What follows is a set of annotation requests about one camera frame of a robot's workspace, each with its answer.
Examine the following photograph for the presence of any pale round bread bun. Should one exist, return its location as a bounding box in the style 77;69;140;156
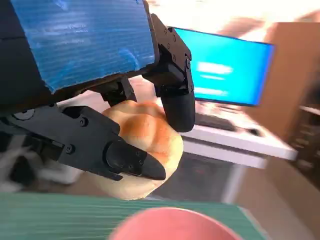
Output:
96;100;185;201

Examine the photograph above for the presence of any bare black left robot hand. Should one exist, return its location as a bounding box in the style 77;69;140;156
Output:
0;0;196;182

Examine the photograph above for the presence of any green cutting mat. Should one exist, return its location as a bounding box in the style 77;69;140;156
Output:
0;191;272;240

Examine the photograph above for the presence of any black keyboard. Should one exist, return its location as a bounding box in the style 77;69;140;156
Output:
193;112;237;132

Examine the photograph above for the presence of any white desk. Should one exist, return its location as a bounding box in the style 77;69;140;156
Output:
179;99;300;203

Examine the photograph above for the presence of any computer monitor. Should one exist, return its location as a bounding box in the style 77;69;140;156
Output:
172;26;276;107

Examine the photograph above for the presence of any pink bowl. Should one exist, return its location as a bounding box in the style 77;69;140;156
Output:
108;206;245;240

